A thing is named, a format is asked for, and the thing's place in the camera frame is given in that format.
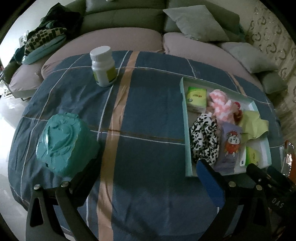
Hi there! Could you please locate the lime green cloth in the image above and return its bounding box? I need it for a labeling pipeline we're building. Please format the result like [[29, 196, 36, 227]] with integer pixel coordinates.
[[238, 110, 269, 143]]

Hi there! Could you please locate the purple cartoon snack packet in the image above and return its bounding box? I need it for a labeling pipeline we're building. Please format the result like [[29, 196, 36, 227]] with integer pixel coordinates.
[[214, 122, 242, 175]]

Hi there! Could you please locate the red white plush toy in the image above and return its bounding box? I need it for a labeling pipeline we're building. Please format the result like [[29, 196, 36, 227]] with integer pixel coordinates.
[[233, 102, 243, 124]]

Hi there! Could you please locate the leopard print scrunchie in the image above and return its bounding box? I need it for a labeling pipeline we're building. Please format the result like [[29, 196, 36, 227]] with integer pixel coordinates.
[[189, 113, 220, 165]]

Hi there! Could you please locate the pink white fuzzy sock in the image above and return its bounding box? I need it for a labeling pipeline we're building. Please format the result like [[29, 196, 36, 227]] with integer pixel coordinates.
[[209, 89, 235, 125]]

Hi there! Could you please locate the green tissue pack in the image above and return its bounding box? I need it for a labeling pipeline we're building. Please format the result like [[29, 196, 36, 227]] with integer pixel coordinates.
[[186, 86, 207, 113]]

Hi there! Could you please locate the green tissue box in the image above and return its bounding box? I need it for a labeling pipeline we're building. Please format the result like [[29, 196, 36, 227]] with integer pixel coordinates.
[[239, 146, 261, 167]]

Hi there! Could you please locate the orange foil packet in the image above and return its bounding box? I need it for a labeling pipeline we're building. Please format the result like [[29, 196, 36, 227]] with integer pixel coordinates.
[[281, 140, 295, 182]]

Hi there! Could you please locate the teal plastic toy case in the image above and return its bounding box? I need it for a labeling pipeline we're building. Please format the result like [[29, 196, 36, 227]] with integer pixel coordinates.
[[36, 113, 99, 178]]

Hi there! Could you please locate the blue plaid table cloth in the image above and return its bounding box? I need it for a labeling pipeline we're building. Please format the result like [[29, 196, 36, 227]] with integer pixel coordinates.
[[8, 51, 284, 240]]

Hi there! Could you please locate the teal rimmed white tray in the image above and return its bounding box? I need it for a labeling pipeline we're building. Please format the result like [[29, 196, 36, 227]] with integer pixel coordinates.
[[180, 77, 272, 177]]

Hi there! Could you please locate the small green pillow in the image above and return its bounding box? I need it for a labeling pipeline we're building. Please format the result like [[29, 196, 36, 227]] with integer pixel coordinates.
[[261, 72, 287, 94]]

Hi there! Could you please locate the white pill bottle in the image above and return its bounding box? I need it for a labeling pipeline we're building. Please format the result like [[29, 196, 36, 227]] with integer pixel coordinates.
[[90, 46, 117, 87]]

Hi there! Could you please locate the grey white throw pillow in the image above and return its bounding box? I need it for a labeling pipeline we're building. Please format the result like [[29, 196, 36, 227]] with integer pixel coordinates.
[[219, 42, 278, 74]]

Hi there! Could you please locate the patterned beige curtain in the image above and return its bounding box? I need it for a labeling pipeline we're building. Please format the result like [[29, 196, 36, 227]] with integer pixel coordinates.
[[247, 2, 295, 118]]

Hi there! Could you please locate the leopard print cushion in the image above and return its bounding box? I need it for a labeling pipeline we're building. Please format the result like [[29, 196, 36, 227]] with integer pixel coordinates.
[[24, 28, 67, 56]]

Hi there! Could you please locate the grey green sofa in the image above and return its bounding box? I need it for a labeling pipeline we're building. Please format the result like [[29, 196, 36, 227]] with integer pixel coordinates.
[[3, 1, 276, 91]]

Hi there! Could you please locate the dark clothes pile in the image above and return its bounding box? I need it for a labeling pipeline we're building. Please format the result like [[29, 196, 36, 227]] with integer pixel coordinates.
[[11, 3, 83, 65]]

